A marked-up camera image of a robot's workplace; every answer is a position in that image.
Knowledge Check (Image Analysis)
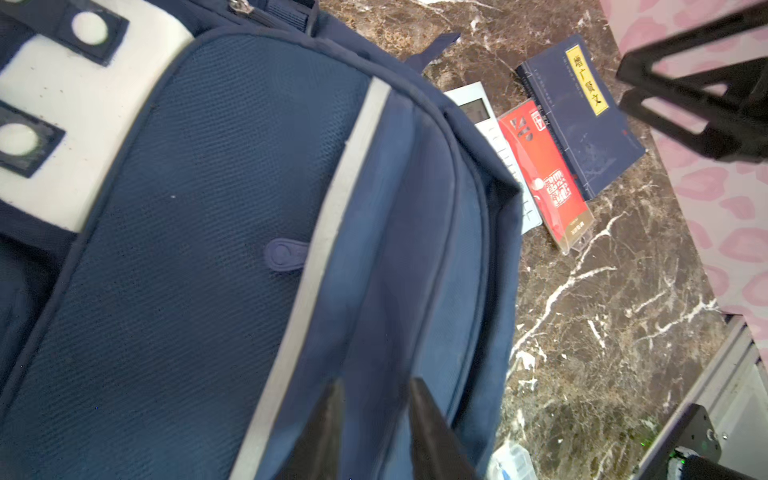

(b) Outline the light blue scientific calculator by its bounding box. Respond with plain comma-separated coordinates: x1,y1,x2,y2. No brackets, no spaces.
445,82,542,234

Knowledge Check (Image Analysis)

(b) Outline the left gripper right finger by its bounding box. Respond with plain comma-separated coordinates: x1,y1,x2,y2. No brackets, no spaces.
408,378,477,480

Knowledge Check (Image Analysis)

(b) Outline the navy book far right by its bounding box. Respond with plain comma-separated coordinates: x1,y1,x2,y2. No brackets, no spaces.
516,34,646,200

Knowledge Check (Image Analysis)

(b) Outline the clear plastic pen case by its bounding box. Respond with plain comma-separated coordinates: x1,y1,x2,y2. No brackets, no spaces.
484,440,537,480

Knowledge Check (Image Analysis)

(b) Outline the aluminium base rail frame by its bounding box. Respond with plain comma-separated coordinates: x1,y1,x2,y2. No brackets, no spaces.
633,315,767,479

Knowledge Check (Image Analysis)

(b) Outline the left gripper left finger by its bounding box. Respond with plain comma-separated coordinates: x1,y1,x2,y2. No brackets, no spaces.
275,379,345,480

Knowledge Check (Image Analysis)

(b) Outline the navy blue student backpack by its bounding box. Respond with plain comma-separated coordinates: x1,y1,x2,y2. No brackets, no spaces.
1,1,522,479

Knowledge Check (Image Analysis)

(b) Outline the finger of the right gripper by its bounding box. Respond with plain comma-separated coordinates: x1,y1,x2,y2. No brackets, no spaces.
616,2,767,164

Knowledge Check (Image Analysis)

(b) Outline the red small book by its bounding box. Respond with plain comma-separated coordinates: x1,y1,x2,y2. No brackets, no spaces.
498,99,595,254

